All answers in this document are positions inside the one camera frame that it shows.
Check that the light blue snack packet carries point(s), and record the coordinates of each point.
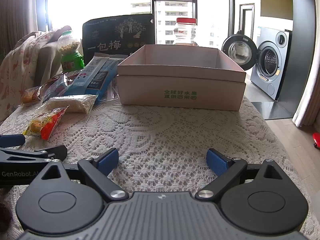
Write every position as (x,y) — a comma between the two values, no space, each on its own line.
(96,77)

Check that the clear jar red lid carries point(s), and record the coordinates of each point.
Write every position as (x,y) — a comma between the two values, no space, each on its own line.
(186,31)

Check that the clear zip bag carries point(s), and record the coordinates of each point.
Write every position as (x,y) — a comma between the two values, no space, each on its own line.
(113,91)

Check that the blue clear snack packet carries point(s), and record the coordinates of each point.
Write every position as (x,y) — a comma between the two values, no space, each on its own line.
(53,88)

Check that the beige door curtain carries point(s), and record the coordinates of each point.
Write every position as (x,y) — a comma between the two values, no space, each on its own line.
(306,92)

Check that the green gumball candy dispenser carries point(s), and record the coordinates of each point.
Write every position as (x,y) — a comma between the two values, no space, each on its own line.
(70,52)

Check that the pink brown cloth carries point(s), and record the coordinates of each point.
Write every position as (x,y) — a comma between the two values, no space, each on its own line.
(62,33)

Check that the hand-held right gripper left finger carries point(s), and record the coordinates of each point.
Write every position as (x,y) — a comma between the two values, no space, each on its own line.
(109,160)

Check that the clear rice cracker packet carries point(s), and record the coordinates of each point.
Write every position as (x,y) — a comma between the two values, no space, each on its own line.
(71,103)

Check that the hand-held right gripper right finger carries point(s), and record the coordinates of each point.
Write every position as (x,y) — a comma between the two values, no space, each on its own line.
(216,161)

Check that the floral printed blanket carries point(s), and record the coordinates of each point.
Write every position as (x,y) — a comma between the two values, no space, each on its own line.
(20,67)

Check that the red plastic object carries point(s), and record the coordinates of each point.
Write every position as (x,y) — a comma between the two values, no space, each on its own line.
(316,141)

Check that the pink cardboard box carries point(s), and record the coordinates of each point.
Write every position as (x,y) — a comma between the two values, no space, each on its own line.
(180,80)

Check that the grey window curtain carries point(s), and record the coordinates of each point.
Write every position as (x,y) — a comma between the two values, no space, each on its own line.
(20,12)

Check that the clear packet orange pastry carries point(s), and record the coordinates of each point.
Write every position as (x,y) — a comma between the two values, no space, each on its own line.
(30,95)

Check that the grey chair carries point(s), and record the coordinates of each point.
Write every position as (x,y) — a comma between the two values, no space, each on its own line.
(47,62)

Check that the grey washing machine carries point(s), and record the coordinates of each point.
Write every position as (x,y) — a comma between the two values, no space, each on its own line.
(267,62)

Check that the black snack bag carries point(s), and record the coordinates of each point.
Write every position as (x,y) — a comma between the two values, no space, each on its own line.
(117,37)

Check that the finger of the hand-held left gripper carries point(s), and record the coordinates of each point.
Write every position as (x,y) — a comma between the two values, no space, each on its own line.
(11,140)
(56,151)

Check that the red yellow snack packet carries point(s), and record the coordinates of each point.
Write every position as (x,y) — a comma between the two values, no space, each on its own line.
(46,123)

